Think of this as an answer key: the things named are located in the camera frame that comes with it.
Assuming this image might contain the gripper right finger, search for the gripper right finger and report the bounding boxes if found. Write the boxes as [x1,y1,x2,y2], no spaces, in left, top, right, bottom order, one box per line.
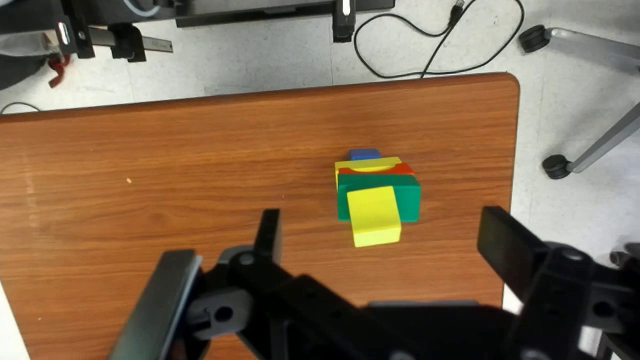
[476,205,640,360]

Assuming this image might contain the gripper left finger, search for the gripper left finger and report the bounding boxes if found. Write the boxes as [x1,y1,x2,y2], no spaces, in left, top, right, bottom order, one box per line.
[109,208,372,360]

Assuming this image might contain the yellow cuboid toy block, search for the yellow cuboid toy block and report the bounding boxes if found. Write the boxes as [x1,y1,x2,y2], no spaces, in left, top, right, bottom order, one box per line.
[346,185,402,248]

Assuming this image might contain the yellow flat toy block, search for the yellow flat toy block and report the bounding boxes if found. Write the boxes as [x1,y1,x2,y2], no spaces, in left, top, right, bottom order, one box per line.
[334,156,403,188]

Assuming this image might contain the green toy block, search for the green toy block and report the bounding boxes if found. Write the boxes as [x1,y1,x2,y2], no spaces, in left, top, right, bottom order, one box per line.
[337,173,422,223]

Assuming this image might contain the orange toy block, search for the orange toy block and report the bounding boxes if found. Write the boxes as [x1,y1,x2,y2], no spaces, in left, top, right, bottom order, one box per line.
[337,163,416,177]

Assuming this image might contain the grey office chair base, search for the grey office chair base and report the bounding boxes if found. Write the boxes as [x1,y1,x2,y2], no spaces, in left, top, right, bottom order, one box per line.
[518,24,640,180]

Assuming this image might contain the black clamp with metal bar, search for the black clamp with metal bar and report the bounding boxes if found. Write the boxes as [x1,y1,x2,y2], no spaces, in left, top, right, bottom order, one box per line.
[52,0,174,64]

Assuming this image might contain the black cable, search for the black cable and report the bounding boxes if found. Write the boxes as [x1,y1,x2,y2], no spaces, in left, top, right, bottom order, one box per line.
[0,101,42,115]
[353,0,526,80]

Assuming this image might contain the red strap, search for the red strap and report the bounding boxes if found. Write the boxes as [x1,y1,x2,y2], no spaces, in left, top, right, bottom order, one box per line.
[47,54,72,89]

